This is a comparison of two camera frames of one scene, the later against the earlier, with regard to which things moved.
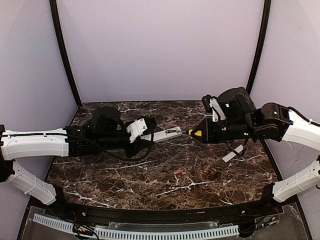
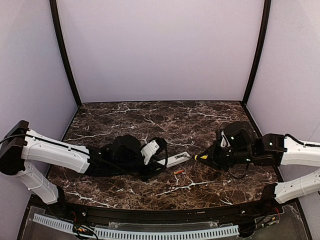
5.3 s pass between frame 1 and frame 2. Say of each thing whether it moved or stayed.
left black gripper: moved
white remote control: moved
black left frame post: stayed
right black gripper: moved
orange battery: stayed
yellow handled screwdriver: moved
